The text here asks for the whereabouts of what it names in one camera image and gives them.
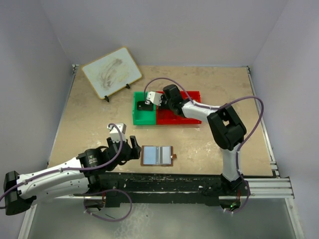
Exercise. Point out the brown leather card holder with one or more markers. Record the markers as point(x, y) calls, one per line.
point(150, 156)

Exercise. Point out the small whiteboard on stand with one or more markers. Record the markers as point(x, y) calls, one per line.
point(112, 72)

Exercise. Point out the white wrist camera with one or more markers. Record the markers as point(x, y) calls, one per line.
point(117, 132)
point(154, 98)

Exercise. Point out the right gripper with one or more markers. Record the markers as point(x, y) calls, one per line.
point(163, 99)

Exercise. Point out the black VIP card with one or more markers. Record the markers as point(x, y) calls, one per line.
point(144, 106)

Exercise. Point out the green plastic bin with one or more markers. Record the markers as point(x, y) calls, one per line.
point(142, 117)

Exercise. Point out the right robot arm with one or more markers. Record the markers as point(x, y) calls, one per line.
point(227, 130)

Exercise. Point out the white stripe card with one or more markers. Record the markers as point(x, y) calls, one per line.
point(165, 155)

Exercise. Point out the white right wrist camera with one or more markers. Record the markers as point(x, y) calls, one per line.
point(154, 98)

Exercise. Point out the red plastic bin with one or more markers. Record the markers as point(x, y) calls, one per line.
point(194, 119)
point(167, 117)

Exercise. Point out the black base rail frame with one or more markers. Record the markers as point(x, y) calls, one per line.
point(157, 188)

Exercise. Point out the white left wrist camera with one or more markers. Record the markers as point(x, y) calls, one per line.
point(117, 132)

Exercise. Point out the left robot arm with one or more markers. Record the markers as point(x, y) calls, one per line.
point(21, 191)

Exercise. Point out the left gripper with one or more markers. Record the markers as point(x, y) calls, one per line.
point(136, 148)

